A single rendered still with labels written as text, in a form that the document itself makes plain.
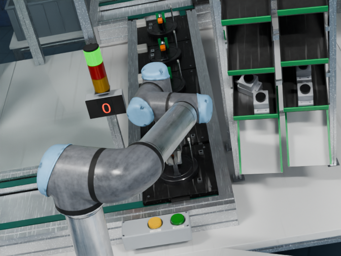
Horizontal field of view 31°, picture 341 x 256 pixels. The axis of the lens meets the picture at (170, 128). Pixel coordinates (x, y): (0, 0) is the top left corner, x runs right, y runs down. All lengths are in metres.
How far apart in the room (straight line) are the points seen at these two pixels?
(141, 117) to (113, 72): 1.24
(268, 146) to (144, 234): 0.47
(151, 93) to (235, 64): 0.28
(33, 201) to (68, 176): 0.90
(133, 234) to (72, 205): 0.58
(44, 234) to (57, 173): 0.71
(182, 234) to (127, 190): 0.64
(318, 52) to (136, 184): 0.75
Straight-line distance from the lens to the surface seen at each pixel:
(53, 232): 1.98
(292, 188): 2.08
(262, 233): 1.95
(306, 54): 1.79
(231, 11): 1.69
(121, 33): 3.06
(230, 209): 1.93
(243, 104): 1.87
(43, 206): 2.14
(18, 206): 2.18
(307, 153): 1.97
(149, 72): 1.68
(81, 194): 1.29
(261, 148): 1.96
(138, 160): 1.27
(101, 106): 1.98
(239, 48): 1.80
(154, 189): 1.99
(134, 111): 1.61
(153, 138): 1.36
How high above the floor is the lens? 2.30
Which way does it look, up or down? 37 degrees down
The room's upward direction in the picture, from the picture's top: 12 degrees counter-clockwise
